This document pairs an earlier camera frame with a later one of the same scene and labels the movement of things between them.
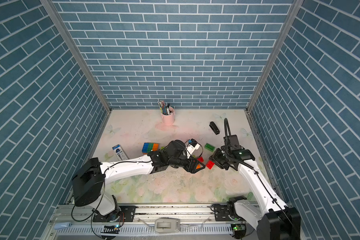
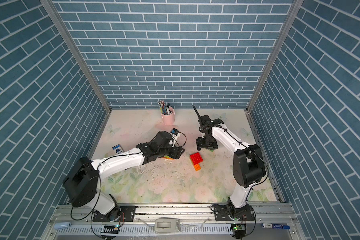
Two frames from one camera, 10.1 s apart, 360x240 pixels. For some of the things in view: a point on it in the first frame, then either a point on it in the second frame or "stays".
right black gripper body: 222,158 → 206,144
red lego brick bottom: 209,164 → 196,158
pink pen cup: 169,119 stays
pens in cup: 165,109 stays
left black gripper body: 172,162 → 175,153
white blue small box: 120,153 stays
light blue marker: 62,225 stays
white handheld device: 167,225 stays
